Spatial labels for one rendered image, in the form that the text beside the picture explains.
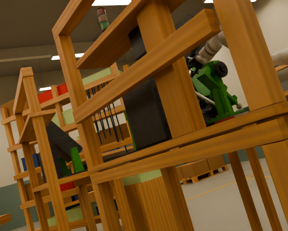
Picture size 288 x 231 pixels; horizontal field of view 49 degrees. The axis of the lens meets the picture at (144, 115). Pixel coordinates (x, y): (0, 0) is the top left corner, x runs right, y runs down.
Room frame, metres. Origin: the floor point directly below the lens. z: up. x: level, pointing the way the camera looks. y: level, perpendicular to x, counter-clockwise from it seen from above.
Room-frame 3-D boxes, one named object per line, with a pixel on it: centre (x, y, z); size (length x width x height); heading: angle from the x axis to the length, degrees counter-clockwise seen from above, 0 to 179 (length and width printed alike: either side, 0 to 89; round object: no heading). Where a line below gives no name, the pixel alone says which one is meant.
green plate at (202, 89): (1.79, -0.33, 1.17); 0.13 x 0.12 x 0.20; 36
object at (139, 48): (1.60, -0.14, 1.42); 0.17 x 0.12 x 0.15; 36
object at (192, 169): (8.33, -0.98, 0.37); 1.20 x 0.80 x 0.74; 126
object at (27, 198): (4.88, 1.18, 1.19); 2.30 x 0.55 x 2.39; 69
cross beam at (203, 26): (1.60, 0.06, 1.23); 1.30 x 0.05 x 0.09; 36
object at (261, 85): (1.64, 0.00, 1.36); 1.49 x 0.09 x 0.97; 36
